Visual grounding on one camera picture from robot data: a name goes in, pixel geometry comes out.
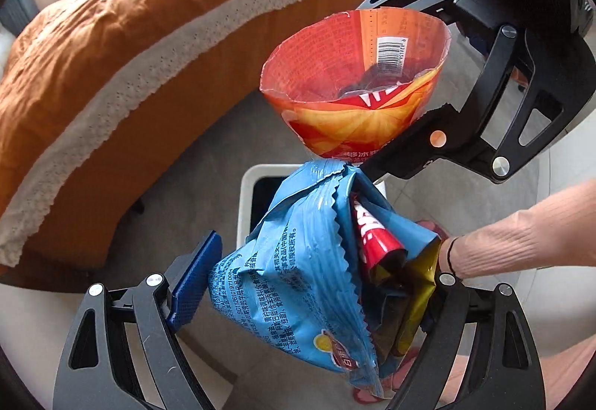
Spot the grey blue curtain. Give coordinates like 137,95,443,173
0,0,38,38

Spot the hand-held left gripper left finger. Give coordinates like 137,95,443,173
53,231,223,410

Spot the blue chip bag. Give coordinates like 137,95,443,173
207,159,442,401

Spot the thin black band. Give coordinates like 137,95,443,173
446,235,459,278

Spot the orange red snack bag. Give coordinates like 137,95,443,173
259,6,452,159

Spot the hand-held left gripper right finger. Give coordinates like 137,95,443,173
384,273,545,410

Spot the white trash bin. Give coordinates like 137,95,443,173
237,163,389,252

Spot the person's leg in pink trousers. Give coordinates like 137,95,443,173
440,179,596,285
442,336,596,410

